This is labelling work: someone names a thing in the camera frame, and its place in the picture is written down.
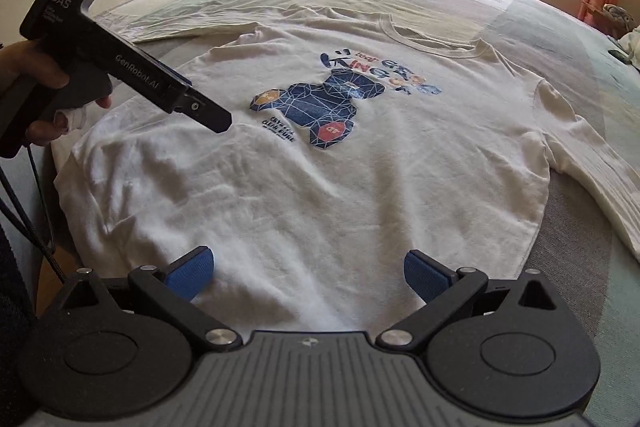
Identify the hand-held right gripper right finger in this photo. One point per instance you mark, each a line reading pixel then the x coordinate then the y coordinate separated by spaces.
pixel 424 279

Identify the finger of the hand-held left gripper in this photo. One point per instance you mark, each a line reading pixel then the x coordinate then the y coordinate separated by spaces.
pixel 210 114

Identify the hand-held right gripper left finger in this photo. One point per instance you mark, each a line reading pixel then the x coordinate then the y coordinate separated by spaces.
pixel 192 276

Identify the white printed sweatshirt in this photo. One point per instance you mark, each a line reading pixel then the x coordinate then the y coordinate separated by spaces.
pixel 325 187

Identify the person's left hand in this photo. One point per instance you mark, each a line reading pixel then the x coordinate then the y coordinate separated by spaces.
pixel 35 62

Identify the person's dark clothing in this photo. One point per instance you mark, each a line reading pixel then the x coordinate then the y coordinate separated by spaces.
pixel 15 332

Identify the small pale pillow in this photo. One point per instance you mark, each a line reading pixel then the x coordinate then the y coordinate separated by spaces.
pixel 632 49

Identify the wooden bedside table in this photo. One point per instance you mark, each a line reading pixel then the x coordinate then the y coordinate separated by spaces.
pixel 595 14

